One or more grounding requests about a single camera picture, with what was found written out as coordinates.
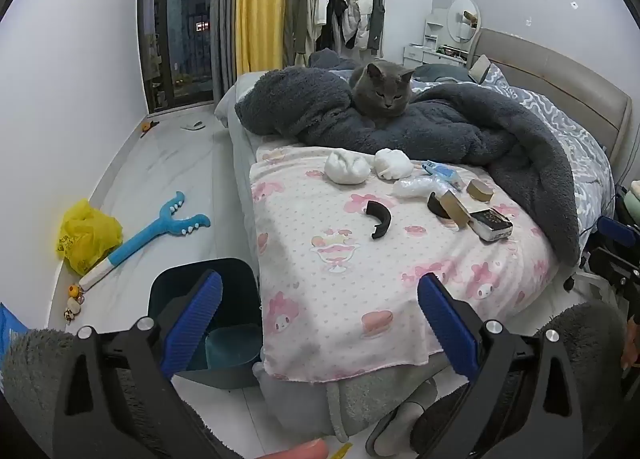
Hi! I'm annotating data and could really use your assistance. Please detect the small cardboard tape ring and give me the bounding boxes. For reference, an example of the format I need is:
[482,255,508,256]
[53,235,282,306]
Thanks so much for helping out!
[466,179,495,202]

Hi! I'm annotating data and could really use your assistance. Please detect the dark grey hanging pants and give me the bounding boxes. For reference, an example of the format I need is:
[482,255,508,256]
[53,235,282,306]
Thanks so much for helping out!
[367,0,388,52]

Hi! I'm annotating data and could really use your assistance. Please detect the blue and white packet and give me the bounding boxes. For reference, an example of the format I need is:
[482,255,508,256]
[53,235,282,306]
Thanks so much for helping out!
[420,160,463,188]

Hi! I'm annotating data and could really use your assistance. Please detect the white tissue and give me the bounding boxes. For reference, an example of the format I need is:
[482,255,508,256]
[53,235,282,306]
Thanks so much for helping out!
[324,149,371,184]
[374,148,415,180]

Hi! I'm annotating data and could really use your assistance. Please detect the round mirror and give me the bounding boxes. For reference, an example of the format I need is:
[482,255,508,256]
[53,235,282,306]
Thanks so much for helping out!
[446,0,481,44]

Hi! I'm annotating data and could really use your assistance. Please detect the beige hanging coat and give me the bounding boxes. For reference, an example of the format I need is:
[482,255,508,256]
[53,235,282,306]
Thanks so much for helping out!
[292,0,321,67]

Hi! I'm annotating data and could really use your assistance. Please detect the light grey fleece cloth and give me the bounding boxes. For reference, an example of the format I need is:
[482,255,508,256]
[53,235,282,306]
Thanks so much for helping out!
[252,354,451,442]

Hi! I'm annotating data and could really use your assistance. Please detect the black curved plastic piece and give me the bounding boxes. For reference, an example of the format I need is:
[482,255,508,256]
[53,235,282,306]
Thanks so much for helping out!
[361,200,395,241]

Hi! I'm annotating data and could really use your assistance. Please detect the dark grey fleece blanket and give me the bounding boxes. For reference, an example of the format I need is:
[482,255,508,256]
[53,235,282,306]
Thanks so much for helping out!
[235,66,583,267]

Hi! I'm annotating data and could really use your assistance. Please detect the pink printed blanket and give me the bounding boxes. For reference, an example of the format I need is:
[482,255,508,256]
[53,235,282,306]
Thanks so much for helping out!
[248,145,561,384]

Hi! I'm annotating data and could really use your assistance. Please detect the black rectangular box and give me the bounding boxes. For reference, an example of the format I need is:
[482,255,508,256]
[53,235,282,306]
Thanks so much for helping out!
[470,208,515,243]

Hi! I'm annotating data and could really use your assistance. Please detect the blue forked plush toy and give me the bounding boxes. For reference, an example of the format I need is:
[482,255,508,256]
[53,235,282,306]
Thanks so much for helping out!
[79,191,212,292]

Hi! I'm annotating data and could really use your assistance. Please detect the dark blue waste bin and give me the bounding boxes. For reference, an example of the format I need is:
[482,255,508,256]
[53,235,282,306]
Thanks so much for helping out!
[147,258,263,390]

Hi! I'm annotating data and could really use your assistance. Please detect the grey cat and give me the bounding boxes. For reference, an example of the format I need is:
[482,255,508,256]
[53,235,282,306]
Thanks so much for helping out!
[348,62,416,128]

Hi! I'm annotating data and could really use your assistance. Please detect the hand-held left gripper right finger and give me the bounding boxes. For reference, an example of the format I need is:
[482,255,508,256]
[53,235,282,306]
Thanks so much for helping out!
[417,273,606,459]

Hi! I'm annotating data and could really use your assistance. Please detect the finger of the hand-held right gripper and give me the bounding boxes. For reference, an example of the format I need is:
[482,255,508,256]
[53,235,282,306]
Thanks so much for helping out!
[587,245,640,292]
[596,215,640,247]

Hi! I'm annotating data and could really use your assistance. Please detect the glass balcony door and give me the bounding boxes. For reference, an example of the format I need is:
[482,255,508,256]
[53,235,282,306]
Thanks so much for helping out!
[137,0,221,114]

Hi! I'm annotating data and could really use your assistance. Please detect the yellow plastic bag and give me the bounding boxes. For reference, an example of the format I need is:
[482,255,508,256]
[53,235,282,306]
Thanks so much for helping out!
[56,199,124,277]

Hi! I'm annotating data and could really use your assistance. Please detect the clear crumpled plastic wrap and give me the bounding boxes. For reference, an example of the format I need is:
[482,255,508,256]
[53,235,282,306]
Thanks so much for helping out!
[392,175,453,200]

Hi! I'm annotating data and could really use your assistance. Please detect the beige padded headboard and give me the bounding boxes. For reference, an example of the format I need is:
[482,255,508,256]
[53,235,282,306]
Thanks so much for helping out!
[467,28,632,174]

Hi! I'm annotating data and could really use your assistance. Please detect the grey slipper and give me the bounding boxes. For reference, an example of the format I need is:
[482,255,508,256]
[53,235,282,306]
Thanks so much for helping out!
[365,379,438,457]

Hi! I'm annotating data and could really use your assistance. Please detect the white hanging jacket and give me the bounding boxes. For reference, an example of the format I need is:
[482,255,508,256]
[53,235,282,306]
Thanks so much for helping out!
[340,0,373,50]

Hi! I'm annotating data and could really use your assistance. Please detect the grey white patterned duvet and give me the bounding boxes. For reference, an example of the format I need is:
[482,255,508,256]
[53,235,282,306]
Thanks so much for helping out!
[480,64,616,235]

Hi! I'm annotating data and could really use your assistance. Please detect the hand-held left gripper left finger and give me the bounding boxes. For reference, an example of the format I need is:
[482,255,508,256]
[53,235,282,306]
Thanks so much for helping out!
[52,270,236,459]

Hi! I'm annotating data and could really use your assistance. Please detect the blue printed bag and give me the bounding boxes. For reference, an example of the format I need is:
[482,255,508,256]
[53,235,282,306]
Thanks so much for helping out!
[0,301,23,370]

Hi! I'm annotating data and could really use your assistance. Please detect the white dresser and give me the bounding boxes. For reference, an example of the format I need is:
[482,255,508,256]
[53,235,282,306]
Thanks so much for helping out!
[402,9,471,70]

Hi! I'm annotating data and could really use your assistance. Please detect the large cardboard tape ring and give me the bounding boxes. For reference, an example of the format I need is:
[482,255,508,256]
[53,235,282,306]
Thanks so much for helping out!
[426,190,472,228]

